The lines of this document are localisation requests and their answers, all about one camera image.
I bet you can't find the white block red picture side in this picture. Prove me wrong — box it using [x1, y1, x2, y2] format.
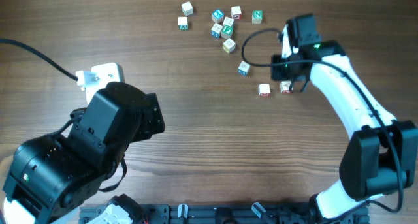
[280, 81, 292, 94]

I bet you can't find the block with red M side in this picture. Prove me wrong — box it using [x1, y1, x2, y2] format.
[258, 84, 270, 97]

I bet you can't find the block with blue X side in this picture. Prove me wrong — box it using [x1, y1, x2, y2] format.
[238, 61, 251, 76]

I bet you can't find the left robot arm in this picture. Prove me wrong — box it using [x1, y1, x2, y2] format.
[3, 82, 165, 223]

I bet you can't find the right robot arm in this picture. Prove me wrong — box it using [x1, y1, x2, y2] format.
[271, 14, 417, 223]

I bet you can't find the green letter N block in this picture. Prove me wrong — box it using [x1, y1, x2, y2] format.
[251, 10, 263, 24]

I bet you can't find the yellow bordered block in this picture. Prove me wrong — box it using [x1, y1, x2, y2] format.
[223, 39, 236, 54]

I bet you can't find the green letter F block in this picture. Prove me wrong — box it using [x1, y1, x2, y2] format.
[221, 25, 233, 39]

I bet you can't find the blue letter P block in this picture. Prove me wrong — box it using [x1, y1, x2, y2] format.
[212, 9, 225, 24]

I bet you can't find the block with green letter side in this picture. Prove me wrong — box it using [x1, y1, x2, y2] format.
[178, 16, 189, 30]

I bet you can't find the plain white wooden block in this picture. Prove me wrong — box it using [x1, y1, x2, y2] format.
[181, 1, 193, 16]

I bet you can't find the right black cable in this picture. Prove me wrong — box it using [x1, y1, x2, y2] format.
[241, 28, 404, 224]

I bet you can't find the black cable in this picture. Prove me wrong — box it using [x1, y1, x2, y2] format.
[241, 28, 404, 224]
[0, 38, 80, 82]

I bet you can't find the left black cable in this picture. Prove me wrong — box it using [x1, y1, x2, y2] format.
[0, 38, 80, 82]

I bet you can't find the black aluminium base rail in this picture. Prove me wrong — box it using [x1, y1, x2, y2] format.
[78, 202, 370, 224]

